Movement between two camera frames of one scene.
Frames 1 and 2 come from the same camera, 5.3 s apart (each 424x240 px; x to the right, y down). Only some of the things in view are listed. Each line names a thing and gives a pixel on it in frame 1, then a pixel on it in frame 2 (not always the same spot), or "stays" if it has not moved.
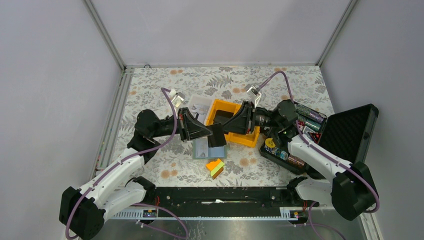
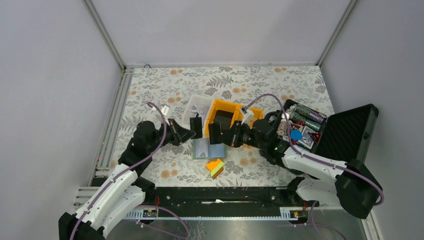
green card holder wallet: (201, 151) stays
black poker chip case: (346, 133) stays
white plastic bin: (199, 106) stays
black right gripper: (243, 122) -> (238, 127)
